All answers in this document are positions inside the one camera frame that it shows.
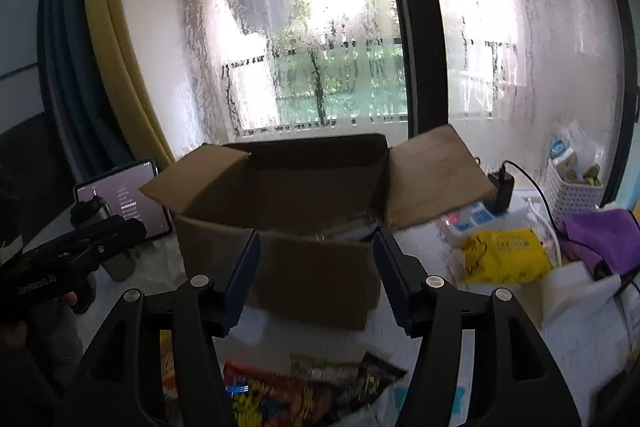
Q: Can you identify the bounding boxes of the red yellow snack bag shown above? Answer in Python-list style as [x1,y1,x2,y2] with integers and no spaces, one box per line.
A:
[222,361,335,426]

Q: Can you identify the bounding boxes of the black yellow snack bag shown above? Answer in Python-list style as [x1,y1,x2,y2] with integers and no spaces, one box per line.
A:
[290,351,408,412]

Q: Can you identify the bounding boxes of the orange snack bag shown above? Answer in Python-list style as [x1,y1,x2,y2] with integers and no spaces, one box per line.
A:
[160,329,178,400]

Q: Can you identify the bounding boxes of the left hand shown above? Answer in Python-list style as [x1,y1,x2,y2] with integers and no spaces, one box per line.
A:
[1,291,78,348]

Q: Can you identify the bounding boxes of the white tissue roll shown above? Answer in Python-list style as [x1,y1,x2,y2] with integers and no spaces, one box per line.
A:
[540,261,622,329]

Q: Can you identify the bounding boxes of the yellow wet wipes pack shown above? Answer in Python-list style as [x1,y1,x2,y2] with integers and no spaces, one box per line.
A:
[460,229,552,285]

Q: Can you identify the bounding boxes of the tablet with dark screen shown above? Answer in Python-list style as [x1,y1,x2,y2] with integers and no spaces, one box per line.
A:
[74,158,172,242]

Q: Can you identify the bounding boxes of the teal curtain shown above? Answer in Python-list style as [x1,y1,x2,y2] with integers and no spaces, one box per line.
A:
[37,0,134,182]

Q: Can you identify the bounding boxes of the purple cloth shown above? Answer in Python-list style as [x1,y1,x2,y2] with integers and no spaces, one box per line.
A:
[558,208,640,279]

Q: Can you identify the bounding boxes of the yellow curtain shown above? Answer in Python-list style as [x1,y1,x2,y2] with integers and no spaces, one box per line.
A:
[85,0,175,167]

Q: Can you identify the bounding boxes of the black power adapter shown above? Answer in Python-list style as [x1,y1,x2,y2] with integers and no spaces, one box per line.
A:
[484,167,514,215]

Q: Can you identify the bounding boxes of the brown cardboard box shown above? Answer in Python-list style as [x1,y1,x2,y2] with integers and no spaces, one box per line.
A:
[142,125,495,331]

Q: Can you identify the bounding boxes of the black charger cable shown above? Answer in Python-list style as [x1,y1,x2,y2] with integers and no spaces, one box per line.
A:
[499,159,561,238]

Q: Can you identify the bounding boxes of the black window frame post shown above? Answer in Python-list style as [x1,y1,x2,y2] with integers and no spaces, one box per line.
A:
[396,0,448,138]

